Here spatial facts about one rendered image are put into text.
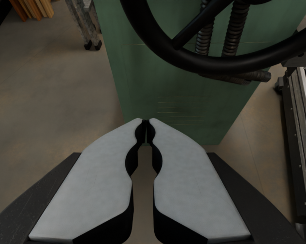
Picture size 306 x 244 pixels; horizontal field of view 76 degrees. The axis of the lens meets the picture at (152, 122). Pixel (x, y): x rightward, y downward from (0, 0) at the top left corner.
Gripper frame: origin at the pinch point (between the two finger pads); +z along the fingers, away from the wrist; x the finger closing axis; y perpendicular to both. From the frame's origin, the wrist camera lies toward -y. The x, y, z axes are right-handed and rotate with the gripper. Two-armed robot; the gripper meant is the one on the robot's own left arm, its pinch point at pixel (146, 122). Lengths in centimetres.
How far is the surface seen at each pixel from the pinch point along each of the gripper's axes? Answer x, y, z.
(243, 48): 23.0, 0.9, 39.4
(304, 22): 36, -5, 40
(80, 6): -39, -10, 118
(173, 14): 5.0, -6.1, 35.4
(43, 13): -84, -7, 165
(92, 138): -29, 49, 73
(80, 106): -39, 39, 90
